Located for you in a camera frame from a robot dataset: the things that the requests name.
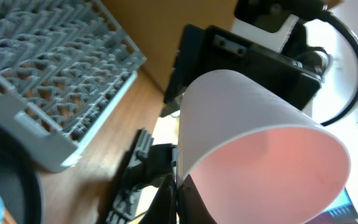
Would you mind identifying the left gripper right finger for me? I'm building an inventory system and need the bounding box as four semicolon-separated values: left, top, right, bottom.
178;175;216;224

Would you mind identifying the black cable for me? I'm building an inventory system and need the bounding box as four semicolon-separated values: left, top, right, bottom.
303;9;358;127

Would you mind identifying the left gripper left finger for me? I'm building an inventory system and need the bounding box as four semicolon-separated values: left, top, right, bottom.
139;174;177;224

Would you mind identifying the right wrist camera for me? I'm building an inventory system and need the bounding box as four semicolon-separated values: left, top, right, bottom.
231;0;328;52

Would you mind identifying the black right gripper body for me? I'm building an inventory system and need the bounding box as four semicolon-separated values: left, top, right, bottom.
163;24;322;116

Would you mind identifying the round black tray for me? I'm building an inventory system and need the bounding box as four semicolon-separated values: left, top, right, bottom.
0;128;44;224

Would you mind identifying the pink plastic cup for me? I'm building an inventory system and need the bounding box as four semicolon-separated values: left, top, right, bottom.
177;70;351;223

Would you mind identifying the grey dishwasher rack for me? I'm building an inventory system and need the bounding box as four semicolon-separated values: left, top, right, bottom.
0;0;146;173

